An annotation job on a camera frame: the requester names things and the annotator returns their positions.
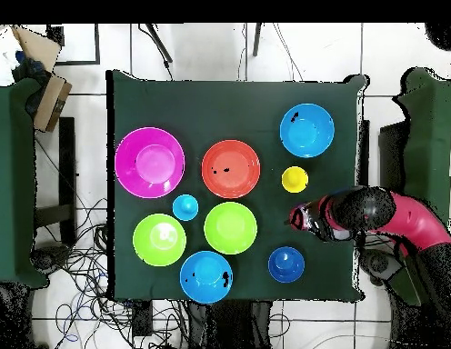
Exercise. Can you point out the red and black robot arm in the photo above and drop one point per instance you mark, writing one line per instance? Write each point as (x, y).
(414, 221)

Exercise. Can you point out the yellow cup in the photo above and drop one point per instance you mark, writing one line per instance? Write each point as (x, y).
(294, 179)

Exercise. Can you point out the small dark blue bowl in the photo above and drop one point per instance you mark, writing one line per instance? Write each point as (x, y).
(286, 264)

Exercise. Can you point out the green bowl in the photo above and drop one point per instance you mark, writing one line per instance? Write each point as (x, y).
(159, 240)
(230, 228)

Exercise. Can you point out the orange bowl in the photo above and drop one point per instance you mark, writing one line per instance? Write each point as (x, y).
(231, 169)

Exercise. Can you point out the light blue bowl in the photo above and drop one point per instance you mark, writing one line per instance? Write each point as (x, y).
(307, 130)
(205, 278)

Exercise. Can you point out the light blue cup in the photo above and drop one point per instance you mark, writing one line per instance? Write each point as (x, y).
(185, 207)

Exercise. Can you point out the black metal stand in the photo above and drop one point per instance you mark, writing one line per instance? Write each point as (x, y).
(67, 163)
(391, 163)

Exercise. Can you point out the dark green table cloth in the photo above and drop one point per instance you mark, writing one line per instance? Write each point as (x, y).
(229, 105)

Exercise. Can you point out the green cloth side table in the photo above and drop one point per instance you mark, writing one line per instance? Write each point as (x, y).
(12, 181)
(429, 145)

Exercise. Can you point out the pink bowl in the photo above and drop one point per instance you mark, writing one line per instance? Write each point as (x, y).
(149, 162)

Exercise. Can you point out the black tripod leg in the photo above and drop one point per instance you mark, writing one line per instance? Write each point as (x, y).
(160, 45)
(257, 40)

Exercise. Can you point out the brown cardboard box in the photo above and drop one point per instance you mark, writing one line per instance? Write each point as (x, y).
(51, 103)

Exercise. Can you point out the brown cardboard sheet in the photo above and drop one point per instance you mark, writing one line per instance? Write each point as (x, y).
(38, 47)

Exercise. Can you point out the black pedestal leg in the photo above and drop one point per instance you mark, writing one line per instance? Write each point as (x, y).
(51, 259)
(378, 263)

